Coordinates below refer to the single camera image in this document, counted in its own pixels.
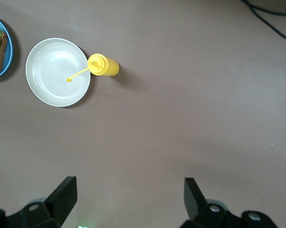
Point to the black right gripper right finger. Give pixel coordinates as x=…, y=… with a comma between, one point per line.
x=195, y=202

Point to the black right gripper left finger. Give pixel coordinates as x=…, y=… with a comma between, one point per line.
x=60, y=204

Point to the yellow squeeze bottle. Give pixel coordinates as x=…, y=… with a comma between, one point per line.
x=105, y=65

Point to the blue plate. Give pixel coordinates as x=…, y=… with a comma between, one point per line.
x=7, y=47

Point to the beige plate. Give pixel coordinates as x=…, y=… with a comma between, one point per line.
x=52, y=71

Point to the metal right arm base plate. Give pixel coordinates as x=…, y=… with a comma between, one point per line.
x=82, y=226

